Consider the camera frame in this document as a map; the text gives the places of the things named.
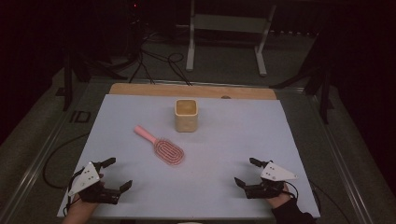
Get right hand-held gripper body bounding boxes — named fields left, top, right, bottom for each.
left=244, top=161, right=299, bottom=200

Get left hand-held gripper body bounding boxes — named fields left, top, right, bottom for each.
left=67, top=161, right=122, bottom=205

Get pink hairbrush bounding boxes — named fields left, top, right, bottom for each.
left=134, top=124, right=185, bottom=166

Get square wooden cup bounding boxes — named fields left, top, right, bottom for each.
left=174, top=98, right=200, bottom=133

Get person's left hand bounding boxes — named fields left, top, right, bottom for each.
left=68, top=173, right=106, bottom=218

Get person's right hand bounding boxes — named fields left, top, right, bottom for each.
left=265, top=182, right=296, bottom=209

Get pale blue table mat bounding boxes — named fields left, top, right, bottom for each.
left=56, top=93, right=321, bottom=220

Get black tripod stand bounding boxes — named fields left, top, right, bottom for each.
left=269, top=29, right=335, bottom=125
left=55, top=50, right=129, bottom=112

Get white metal stand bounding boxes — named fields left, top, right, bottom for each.
left=185, top=0, right=277, bottom=77

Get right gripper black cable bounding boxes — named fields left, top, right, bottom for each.
left=281, top=180, right=353, bottom=224

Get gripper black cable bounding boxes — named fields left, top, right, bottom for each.
left=281, top=180, right=353, bottom=224
left=42, top=133, right=92, bottom=217

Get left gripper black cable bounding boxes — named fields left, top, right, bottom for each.
left=42, top=133, right=92, bottom=217

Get metal floor rail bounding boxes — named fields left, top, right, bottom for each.
left=306, top=91, right=379, bottom=224
left=0, top=81, right=93, bottom=224

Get black floor cables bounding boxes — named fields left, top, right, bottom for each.
left=128, top=29, right=193, bottom=87

